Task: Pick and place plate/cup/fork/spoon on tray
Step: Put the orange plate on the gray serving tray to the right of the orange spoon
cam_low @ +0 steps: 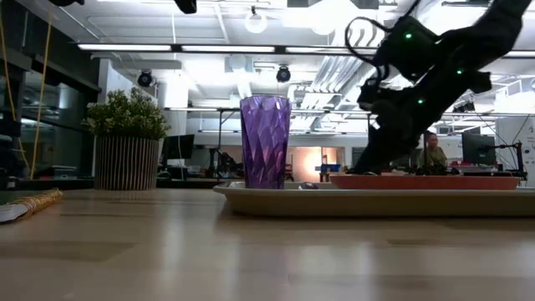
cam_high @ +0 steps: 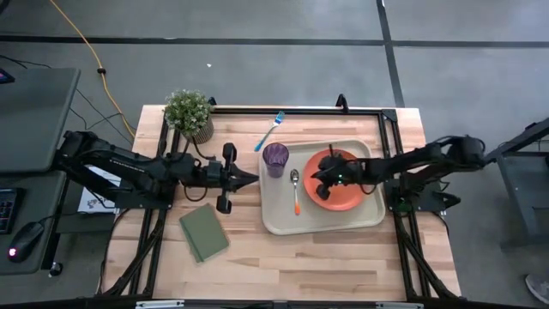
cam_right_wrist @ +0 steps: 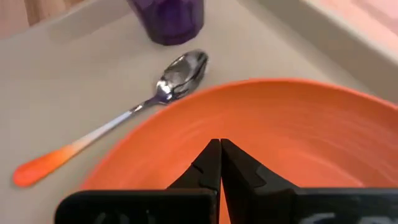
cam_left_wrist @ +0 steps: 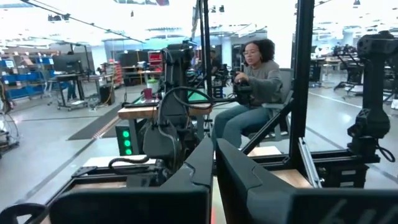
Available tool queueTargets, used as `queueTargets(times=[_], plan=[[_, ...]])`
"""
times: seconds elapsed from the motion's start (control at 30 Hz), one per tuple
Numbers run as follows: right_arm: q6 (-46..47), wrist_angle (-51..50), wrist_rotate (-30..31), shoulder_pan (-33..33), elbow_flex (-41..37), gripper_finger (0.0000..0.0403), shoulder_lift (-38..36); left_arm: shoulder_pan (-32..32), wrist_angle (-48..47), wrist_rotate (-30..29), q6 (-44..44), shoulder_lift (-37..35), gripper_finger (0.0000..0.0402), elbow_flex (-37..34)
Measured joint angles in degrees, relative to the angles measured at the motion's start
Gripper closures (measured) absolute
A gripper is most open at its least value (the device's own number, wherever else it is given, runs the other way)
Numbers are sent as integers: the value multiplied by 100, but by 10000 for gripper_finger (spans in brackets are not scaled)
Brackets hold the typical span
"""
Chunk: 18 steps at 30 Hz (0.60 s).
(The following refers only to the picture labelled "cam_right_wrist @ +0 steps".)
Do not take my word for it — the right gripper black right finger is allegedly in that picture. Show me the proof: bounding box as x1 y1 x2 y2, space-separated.
220 138 398 224

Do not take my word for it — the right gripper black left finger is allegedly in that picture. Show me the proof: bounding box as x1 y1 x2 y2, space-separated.
54 138 222 224

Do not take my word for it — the orange plate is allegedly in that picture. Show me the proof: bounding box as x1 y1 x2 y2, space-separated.
79 77 398 224

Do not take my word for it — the silver spoon orange handle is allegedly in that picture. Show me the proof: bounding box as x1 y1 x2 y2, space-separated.
12 49 209 189

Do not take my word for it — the purple faceted cup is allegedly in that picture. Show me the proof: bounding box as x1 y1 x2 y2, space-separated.
126 0 206 47

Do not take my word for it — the beige plastic tray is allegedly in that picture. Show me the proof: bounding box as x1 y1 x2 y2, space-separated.
0 0 398 224

